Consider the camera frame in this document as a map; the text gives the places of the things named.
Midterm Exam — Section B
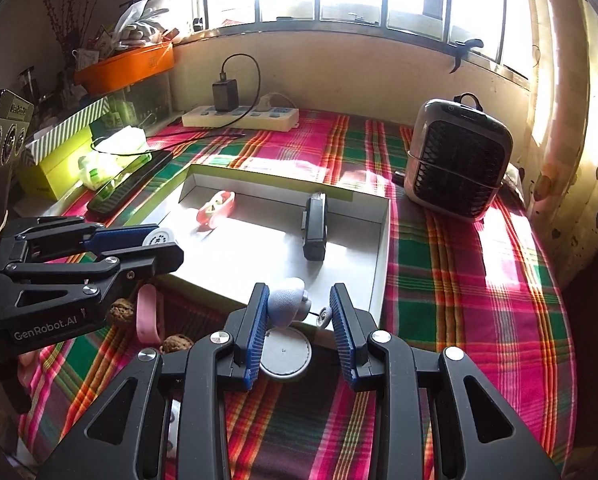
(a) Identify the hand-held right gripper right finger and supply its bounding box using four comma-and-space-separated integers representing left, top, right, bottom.
329, 282, 562, 480

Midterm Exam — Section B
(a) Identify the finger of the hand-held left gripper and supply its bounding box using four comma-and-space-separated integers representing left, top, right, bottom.
0, 242, 184, 306
0, 216, 154, 271

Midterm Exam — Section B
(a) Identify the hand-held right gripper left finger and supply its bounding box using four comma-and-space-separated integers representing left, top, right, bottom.
38, 282, 270, 480

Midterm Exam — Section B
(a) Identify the small round jar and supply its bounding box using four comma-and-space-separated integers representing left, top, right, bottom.
144, 227, 176, 251

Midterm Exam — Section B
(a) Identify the grey round knobbed holder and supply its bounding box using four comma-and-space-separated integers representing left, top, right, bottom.
258, 277, 314, 385

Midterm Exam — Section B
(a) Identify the brown walnut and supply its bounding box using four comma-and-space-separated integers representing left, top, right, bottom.
106, 299, 138, 328
160, 334, 196, 356

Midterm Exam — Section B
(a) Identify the pink silicone strap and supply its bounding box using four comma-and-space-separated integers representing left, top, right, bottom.
135, 284, 166, 346

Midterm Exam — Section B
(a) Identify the shallow cardboard box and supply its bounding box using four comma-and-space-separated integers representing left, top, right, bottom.
126, 162, 394, 331

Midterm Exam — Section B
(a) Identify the black smartphone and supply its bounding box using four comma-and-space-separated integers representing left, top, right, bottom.
86, 150, 172, 217

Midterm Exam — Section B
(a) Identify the red and white small toy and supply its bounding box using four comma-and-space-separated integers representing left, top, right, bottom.
196, 190, 237, 231

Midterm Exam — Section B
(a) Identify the green box striped lid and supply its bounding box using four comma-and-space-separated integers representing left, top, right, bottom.
16, 97, 110, 201

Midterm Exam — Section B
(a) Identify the green tissue pack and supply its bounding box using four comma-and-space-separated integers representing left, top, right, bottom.
79, 127, 152, 191

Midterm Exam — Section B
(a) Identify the black rectangular device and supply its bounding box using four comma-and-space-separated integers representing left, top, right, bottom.
301, 192, 330, 262

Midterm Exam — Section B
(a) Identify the plaid tablecloth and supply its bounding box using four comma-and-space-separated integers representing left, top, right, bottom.
16, 107, 577, 480

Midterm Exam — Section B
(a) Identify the clear plastic container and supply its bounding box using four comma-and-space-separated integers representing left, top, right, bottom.
106, 72, 172, 128

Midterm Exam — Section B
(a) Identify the white power strip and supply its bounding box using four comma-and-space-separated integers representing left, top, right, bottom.
181, 105, 300, 132

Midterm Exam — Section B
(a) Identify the black box with round dials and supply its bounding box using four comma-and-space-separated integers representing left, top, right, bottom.
0, 89, 34, 181

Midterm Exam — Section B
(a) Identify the orange plastic basket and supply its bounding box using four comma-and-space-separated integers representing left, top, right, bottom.
74, 42, 174, 96

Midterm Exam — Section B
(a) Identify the white plug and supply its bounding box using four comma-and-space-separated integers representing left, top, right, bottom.
256, 92, 290, 116

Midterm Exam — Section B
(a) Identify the small grey fan heater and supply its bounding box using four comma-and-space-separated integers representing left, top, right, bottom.
403, 94, 514, 223

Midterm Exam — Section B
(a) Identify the white plastic bag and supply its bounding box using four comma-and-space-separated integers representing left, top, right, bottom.
114, 0, 170, 43

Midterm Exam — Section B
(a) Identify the heart print curtain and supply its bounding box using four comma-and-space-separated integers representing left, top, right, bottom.
521, 0, 598, 281

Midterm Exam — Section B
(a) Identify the black charger with cable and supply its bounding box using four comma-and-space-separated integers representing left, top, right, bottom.
91, 53, 263, 156

